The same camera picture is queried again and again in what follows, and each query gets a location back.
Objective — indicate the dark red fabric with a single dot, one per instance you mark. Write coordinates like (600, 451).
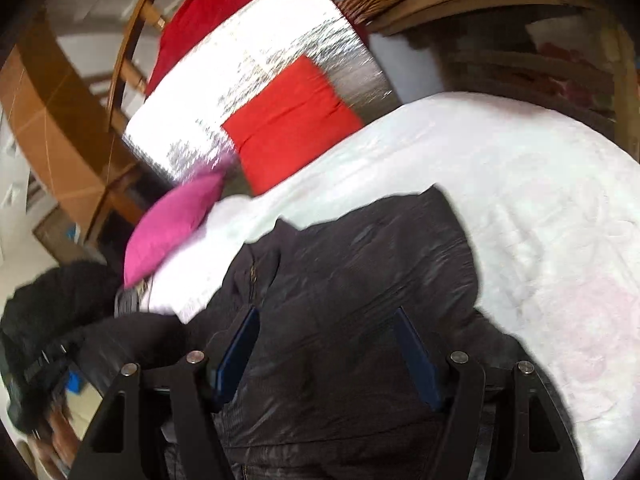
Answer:
(565, 55)

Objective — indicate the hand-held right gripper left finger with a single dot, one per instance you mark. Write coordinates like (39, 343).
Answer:
(240, 350)

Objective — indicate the white blanket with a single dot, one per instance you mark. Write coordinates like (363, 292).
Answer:
(500, 170)

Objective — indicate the grey crumpled cloth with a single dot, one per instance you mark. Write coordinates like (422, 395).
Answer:
(131, 300)

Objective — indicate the pale blue box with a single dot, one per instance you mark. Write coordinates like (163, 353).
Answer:
(405, 67)

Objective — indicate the brown woven crate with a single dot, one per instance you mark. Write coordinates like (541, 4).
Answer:
(57, 232)

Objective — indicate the pile of dark clothes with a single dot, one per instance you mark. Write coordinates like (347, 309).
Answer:
(40, 300)

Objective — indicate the brown cardboard box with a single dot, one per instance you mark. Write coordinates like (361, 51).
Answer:
(45, 110)

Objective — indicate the blue garment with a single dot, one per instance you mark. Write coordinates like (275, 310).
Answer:
(76, 381)

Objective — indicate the black quilted jacket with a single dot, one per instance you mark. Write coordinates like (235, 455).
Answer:
(350, 270)

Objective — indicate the silver foil mat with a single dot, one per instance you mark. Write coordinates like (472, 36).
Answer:
(240, 60)

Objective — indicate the pink pillow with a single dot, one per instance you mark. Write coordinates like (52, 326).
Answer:
(170, 225)

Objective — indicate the folded red cloth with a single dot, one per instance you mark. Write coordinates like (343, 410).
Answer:
(290, 120)

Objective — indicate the large red cloth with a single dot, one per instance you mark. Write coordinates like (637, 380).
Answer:
(210, 10)

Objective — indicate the wooden chair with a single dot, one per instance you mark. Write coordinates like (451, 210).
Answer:
(127, 45)

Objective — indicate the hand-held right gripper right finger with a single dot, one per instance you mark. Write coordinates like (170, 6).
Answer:
(415, 355)

